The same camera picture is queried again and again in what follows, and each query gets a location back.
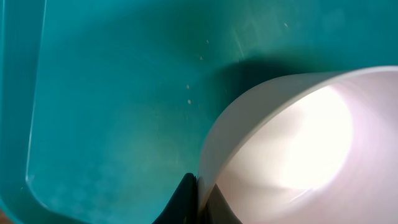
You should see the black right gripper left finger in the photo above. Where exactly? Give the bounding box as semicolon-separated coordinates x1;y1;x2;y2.
153;173;198;224

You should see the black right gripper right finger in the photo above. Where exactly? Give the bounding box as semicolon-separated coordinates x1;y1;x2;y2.
198;185;242;224

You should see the pink saucer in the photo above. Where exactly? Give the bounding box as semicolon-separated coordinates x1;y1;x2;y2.
198;66;397;223

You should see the teal serving tray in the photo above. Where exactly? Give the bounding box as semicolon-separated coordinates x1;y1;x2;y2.
1;0;397;223

